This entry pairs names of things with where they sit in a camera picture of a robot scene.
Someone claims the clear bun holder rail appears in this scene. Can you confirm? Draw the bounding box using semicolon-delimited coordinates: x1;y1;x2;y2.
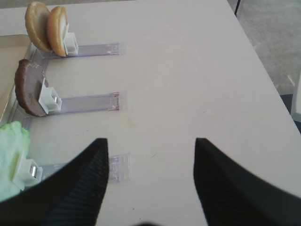
30;42;127;59

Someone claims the brown bun half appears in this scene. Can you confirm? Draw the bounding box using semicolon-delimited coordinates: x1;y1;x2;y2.
47;6;69;57
25;1;52;52

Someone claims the upright green lettuce leaf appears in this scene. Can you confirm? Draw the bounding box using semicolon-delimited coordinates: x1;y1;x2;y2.
0;121;31;201

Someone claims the clear patty holder rail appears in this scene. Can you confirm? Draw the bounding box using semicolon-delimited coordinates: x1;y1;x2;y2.
14;91;120;116

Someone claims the brown bun half left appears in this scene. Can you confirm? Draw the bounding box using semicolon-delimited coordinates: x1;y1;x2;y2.
25;1;52;52

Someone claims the white clip behind lettuce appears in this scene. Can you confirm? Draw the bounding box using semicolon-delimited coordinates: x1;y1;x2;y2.
12;153;43;191

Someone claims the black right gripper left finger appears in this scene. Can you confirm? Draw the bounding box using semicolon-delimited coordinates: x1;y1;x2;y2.
0;138;109;226

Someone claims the white clip behind buns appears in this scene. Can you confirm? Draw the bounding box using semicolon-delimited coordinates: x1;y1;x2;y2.
63;32;79;55

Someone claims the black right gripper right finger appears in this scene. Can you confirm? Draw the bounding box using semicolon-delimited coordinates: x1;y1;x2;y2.
193;138;301;226

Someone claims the brown bun half right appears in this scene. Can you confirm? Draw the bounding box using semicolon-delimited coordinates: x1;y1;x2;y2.
47;6;69;57

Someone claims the upright brown meat patty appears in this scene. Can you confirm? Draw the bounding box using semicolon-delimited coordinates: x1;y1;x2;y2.
15;59;48;117

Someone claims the white clip behind patty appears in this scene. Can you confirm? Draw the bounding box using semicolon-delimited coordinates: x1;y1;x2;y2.
38;83;62;114

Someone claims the clear lettuce holder rail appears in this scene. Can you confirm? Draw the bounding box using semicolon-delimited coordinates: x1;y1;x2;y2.
41;153;130;182

